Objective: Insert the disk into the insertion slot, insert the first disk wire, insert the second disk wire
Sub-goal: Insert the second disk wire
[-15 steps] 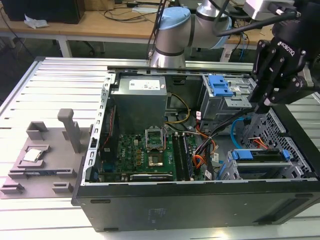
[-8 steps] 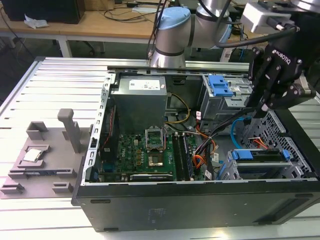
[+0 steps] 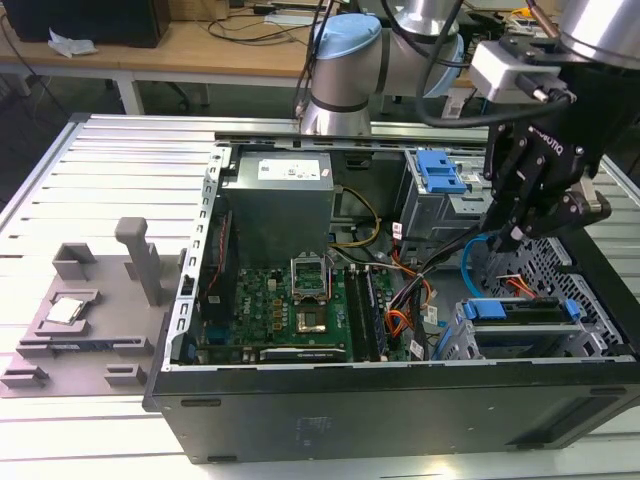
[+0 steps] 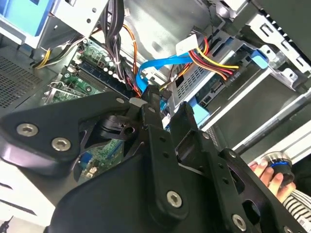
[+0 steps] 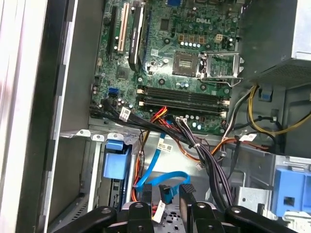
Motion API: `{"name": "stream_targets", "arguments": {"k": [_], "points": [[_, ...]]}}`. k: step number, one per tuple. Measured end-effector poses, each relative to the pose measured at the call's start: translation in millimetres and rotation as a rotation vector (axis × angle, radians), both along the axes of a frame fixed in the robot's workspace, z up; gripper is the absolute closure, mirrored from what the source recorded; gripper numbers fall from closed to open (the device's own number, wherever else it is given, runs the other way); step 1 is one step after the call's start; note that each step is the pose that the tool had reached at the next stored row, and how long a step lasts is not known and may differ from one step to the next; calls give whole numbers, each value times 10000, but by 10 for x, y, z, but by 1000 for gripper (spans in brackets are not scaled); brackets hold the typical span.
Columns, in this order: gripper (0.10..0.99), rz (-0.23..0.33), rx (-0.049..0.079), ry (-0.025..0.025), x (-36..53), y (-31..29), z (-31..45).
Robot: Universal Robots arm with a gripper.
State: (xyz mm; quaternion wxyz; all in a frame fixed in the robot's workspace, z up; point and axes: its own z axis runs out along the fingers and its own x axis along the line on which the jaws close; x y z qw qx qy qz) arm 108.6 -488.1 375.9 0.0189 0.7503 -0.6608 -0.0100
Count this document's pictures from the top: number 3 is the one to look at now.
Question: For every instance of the white paper label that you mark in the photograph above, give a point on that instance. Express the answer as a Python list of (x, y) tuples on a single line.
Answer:
[(452, 107)]

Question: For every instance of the black PC case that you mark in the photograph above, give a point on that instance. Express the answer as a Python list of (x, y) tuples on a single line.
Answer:
[(350, 415)]

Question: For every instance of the black graphics card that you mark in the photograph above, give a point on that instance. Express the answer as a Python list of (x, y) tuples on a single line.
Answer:
[(300, 355)]

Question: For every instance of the silver CPU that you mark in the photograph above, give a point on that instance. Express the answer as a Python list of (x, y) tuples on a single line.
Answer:
[(67, 310)]

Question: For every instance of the grey power supply unit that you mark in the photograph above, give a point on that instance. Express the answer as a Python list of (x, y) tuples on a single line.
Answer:
[(280, 210)]

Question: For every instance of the grey metal disk bay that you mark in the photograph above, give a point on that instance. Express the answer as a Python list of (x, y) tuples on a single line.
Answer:
[(520, 345)]

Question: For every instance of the blue plastic drive carrier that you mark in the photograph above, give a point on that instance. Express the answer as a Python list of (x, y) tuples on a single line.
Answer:
[(440, 172)]

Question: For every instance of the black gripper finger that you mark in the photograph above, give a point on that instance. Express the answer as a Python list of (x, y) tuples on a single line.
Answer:
[(547, 200), (507, 165)]

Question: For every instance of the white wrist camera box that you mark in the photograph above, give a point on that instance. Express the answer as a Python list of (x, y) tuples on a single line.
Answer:
[(500, 70)]

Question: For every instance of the wooden desk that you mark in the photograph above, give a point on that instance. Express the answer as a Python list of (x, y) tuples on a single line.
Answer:
[(200, 55)]

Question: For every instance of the white crumpled tissue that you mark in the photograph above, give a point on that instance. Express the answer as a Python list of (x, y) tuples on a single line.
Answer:
[(70, 45)]

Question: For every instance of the grey metal drive cage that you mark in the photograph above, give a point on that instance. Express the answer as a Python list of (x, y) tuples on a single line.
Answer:
[(435, 215)]

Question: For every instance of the black RAM stick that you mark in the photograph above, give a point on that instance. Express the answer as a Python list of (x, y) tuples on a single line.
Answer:
[(357, 315), (376, 315)]

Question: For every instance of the green motherboard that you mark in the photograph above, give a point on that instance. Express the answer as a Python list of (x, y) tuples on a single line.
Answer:
[(260, 300)]

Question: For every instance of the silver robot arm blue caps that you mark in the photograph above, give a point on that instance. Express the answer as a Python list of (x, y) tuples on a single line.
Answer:
[(345, 65)]

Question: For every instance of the black box on desk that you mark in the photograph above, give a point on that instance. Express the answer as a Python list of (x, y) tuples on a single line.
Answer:
[(85, 20)]

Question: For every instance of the black case fan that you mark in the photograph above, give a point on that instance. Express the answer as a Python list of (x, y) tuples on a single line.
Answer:
[(220, 260)]

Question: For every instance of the grey parts rack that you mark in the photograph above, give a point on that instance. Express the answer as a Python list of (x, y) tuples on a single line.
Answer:
[(100, 320)]

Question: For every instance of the CPU socket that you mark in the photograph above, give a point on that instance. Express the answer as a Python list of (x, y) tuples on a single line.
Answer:
[(311, 322)]

